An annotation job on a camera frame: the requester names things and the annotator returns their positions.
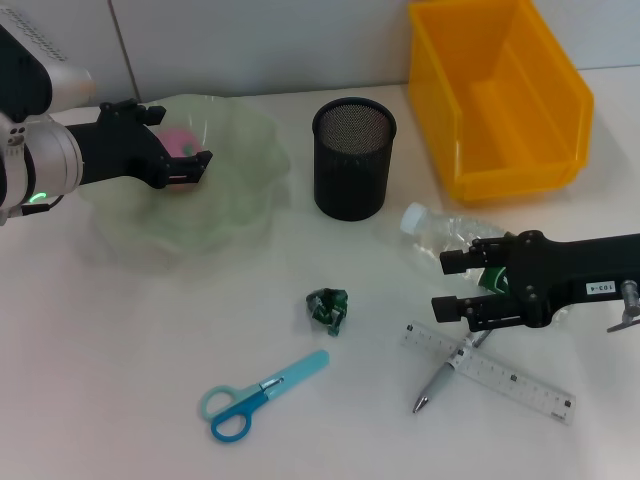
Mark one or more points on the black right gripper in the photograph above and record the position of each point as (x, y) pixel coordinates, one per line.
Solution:
(555, 275)

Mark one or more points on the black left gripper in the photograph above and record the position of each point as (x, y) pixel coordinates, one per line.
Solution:
(115, 150)

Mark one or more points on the pink peach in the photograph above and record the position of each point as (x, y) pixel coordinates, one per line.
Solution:
(176, 141)

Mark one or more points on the clear water bottle green label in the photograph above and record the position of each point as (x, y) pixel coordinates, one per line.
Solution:
(440, 230)

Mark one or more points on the green plastic wrapper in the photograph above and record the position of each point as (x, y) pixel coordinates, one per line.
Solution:
(327, 310)

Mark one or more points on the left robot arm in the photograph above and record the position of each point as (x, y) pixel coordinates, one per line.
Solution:
(45, 160)

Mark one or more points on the pale green fruit plate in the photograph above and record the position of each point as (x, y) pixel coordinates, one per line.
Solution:
(230, 190)

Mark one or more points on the silver ballpoint pen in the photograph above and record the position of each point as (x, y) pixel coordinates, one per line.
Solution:
(440, 380)

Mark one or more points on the transparent plastic ruler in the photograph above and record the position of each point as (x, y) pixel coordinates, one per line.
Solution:
(530, 395)

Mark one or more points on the black mesh pen holder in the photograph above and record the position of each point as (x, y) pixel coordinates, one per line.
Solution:
(350, 170)

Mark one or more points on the blue scissors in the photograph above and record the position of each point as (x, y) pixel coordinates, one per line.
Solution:
(260, 395)

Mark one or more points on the yellow plastic bin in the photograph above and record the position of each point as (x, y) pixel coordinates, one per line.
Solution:
(505, 135)

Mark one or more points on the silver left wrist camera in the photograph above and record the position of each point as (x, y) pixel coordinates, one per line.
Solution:
(30, 65)

